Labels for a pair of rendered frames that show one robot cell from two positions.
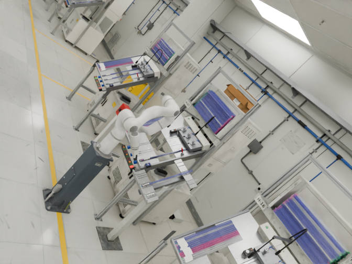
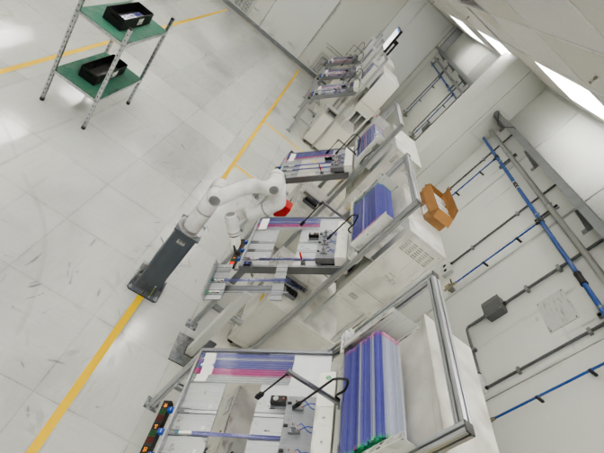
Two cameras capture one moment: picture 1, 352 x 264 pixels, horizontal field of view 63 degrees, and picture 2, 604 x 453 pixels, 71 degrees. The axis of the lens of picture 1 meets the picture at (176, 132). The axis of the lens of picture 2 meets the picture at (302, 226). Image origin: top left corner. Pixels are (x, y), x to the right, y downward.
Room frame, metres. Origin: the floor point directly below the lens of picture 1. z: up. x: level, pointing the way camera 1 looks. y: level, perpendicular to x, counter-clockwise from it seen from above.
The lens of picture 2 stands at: (0.55, -1.31, 2.57)
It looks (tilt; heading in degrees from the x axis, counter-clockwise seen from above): 29 degrees down; 31
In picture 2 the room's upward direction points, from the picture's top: 44 degrees clockwise
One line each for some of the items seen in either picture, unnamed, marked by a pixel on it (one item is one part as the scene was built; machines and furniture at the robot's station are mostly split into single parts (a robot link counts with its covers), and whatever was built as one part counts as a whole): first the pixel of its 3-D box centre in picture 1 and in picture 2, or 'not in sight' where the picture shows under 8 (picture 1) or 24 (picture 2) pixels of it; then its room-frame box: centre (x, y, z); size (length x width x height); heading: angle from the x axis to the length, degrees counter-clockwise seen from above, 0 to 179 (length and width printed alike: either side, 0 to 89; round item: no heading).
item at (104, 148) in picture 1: (109, 143); (197, 218); (2.25, 0.34, 0.79); 0.19 x 0.19 x 0.18
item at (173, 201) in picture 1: (147, 184); (284, 312); (3.19, -0.20, 0.31); 0.70 x 0.65 x 0.62; 46
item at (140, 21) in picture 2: not in sight; (129, 15); (2.29, 2.57, 1.01); 0.57 x 0.17 x 0.11; 46
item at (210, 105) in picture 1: (215, 112); (372, 215); (3.07, -0.15, 1.52); 0.51 x 0.13 x 0.27; 46
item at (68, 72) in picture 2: not in sight; (110, 57); (2.29, 2.57, 0.55); 0.91 x 0.46 x 1.10; 46
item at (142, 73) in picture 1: (123, 94); (312, 195); (4.06, 0.96, 0.66); 1.01 x 0.73 x 1.31; 136
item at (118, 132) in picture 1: (123, 123); (214, 196); (2.27, 0.37, 1.00); 0.19 x 0.12 x 0.24; 52
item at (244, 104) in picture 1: (242, 99); (433, 205); (3.36, -0.28, 1.82); 0.68 x 0.30 x 0.20; 46
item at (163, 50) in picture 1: (145, 85); (344, 188); (4.22, 0.83, 0.95); 1.35 x 0.82 x 1.90; 136
